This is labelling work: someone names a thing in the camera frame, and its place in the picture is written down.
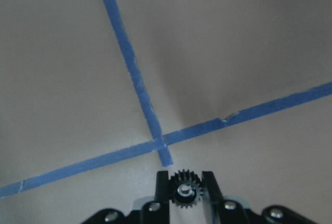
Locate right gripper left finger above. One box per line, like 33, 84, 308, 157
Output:
154, 171, 170, 224

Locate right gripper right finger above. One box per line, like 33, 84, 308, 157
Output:
202, 171, 224, 223

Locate small black gear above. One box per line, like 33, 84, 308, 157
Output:
168, 170, 203, 208

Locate brown paper table cover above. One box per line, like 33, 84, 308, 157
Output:
1, 0, 331, 223

